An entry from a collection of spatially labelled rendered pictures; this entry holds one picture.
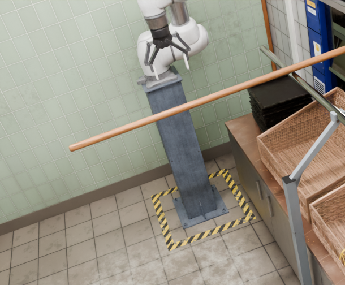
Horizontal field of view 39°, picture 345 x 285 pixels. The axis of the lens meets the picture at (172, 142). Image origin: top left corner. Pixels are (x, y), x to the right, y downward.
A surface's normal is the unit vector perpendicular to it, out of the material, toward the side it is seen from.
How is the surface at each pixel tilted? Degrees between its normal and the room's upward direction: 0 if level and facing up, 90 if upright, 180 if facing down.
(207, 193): 90
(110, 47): 90
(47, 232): 0
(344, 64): 70
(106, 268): 0
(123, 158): 90
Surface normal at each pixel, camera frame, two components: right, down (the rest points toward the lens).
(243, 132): -0.25, -0.80
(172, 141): 0.22, 0.49
